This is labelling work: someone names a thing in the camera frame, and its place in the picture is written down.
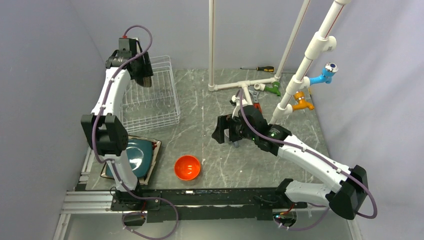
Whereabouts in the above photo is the black yellow screwdriver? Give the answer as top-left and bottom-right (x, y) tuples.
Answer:
(240, 66), (275, 73)

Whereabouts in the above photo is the orange plastic faucet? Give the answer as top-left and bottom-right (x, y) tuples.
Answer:
(292, 91), (315, 111)

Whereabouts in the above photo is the orange plastic bowl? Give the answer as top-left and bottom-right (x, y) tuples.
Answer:
(173, 155), (202, 181)

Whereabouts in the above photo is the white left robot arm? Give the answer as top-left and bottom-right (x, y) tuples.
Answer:
(80, 36), (154, 210)

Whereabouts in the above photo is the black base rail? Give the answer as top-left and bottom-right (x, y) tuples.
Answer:
(110, 187), (307, 223)

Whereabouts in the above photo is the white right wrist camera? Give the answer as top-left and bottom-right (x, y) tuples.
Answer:
(230, 95), (242, 119)

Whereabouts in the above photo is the blue plastic faucet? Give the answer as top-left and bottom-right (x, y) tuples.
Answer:
(309, 62), (339, 85)

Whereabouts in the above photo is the white wire dish rack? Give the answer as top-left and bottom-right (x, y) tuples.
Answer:
(119, 55), (181, 134)

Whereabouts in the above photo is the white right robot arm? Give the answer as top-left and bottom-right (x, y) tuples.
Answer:
(211, 105), (370, 220)

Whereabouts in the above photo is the brown patterned bowl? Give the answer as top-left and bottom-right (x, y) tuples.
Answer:
(141, 76), (152, 88)

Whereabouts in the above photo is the beige floral square plate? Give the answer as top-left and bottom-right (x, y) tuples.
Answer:
(95, 135), (162, 191)

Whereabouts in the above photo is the red-handled adjustable wrench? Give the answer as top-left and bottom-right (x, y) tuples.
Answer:
(248, 89), (262, 113)

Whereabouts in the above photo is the green plastic faucet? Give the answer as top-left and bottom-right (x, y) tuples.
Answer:
(263, 81), (281, 97)

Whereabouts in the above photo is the teal square plate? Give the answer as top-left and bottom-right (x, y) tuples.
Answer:
(126, 136), (162, 185)

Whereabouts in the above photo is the white PVC pipe frame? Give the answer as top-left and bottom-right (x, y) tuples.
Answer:
(207, 0), (353, 125)

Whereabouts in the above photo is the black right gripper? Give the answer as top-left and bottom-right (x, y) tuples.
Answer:
(212, 113), (257, 144)

